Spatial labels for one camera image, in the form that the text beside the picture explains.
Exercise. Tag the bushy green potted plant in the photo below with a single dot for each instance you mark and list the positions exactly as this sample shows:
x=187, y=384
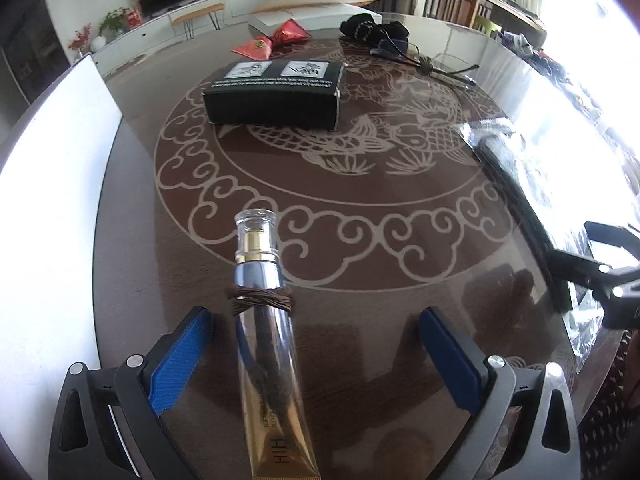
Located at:
x=114, y=21

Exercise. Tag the black cardboard box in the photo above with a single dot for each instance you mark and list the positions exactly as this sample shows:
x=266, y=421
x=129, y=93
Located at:
x=270, y=107

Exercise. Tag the white round vase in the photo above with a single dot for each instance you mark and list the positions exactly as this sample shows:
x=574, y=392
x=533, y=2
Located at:
x=98, y=43

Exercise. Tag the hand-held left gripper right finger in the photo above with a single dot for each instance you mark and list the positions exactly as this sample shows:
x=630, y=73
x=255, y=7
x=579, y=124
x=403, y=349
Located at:
x=450, y=360

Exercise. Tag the red cloth pouch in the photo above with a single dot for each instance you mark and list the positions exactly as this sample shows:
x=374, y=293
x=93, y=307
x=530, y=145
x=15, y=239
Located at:
x=252, y=47

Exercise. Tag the orange-topped stool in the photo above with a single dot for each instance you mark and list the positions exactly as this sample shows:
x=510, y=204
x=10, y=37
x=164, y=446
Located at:
x=197, y=12

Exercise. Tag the plastic-wrapped black comb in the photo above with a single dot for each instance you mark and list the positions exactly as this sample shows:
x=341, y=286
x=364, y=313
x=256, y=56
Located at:
x=510, y=170

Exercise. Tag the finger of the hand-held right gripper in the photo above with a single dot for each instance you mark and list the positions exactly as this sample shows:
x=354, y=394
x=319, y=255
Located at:
x=607, y=232
x=575, y=265

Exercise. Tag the gold cream tube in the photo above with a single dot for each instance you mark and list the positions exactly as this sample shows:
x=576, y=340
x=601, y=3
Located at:
x=270, y=360

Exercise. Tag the wooden slat-back chair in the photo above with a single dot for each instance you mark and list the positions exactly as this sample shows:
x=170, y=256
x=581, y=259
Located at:
x=450, y=2

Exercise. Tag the red foil packet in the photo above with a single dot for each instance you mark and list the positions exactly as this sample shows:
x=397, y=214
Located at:
x=290, y=31

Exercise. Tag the white TV cabinet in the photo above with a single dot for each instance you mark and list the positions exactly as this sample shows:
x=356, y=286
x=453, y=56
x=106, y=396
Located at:
x=150, y=35

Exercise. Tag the red flower branches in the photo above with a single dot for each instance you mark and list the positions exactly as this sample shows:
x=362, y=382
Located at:
x=80, y=39

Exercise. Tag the red gift box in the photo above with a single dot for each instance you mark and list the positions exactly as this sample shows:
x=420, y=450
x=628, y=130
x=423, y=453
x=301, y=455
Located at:
x=134, y=17

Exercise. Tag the black fabric scrunchie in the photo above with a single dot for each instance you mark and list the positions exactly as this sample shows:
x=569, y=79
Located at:
x=365, y=27

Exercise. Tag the clutter of small household things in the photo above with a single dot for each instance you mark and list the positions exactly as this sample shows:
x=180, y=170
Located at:
x=550, y=65

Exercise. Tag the dark display cabinet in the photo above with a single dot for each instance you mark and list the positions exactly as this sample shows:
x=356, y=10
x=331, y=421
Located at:
x=30, y=50

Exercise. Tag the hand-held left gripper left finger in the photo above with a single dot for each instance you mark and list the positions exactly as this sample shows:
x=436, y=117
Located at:
x=180, y=360

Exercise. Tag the wooden side desk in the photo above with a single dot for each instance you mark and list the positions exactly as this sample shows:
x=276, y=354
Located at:
x=510, y=15

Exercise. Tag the thin-framed eyeglasses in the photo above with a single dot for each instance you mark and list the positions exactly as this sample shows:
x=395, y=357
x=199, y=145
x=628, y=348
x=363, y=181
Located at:
x=450, y=72

